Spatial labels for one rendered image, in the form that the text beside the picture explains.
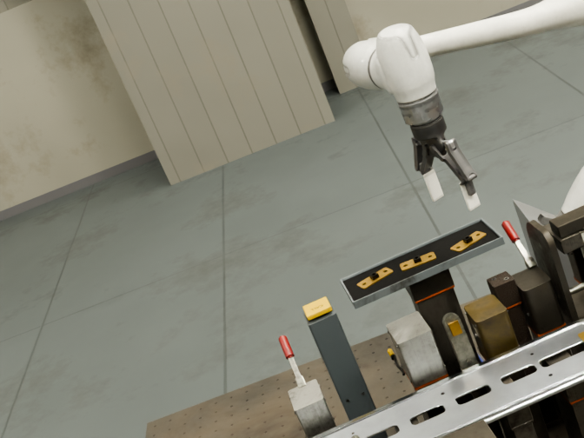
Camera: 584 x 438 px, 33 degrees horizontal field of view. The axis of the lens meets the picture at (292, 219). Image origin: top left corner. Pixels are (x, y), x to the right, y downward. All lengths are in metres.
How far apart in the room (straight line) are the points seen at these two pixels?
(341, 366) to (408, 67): 0.71
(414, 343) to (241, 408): 0.96
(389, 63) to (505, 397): 0.72
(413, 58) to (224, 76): 5.40
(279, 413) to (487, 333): 0.88
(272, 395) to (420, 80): 1.20
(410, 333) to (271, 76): 5.45
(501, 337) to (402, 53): 0.64
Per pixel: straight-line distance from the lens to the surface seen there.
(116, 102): 8.47
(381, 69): 2.12
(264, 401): 2.92
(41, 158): 8.69
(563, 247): 2.19
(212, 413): 2.99
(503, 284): 2.21
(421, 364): 2.14
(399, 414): 2.09
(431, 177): 2.28
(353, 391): 2.34
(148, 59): 7.43
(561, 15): 2.32
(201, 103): 7.48
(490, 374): 2.11
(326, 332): 2.26
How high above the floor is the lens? 2.16
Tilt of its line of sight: 21 degrees down
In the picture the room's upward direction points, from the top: 23 degrees counter-clockwise
